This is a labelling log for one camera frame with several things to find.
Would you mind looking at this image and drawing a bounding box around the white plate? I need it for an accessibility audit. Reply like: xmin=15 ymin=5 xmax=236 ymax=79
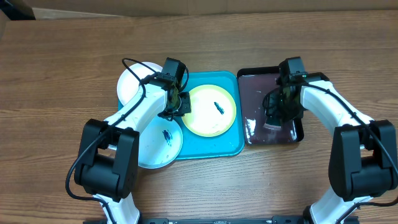
xmin=116 ymin=63 xmax=154 ymax=106

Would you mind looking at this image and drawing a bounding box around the black tray with water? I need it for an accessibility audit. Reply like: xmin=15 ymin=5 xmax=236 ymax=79
xmin=237 ymin=66 xmax=304 ymax=145

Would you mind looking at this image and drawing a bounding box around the light blue plate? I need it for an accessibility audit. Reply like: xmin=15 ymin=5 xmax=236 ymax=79
xmin=138 ymin=117 xmax=183 ymax=169

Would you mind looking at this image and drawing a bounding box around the green scrubbing sponge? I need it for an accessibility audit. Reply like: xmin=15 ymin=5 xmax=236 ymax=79
xmin=264 ymin=114 xmax=282 ymax=129

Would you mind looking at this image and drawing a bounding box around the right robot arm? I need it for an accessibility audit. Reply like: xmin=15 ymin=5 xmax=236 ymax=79
xmin=262 ymin=72 xmax=397 ymax=223

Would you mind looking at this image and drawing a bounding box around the cardboard backdrop panel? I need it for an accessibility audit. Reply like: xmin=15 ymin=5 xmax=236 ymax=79
xmin=25 ymin=0 xmax=397 ymax=17

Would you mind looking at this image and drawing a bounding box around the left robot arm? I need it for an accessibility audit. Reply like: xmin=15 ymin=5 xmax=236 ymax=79
xmin=65 ymin=72 xmax=190 ymax=223

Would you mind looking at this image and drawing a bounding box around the yellow plate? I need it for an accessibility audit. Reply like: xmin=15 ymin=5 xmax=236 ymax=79
xmin=182 ymin=85 xmax=237 ymax=138

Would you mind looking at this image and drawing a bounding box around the teal plastic tray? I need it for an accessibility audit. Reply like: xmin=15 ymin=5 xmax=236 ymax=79
xmin=174 ymin=71 xmax=244 ymax=160

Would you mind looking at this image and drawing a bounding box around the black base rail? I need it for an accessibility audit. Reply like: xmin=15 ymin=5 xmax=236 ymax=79
xmin=138 ymin=215 xmax=309 ymax=224

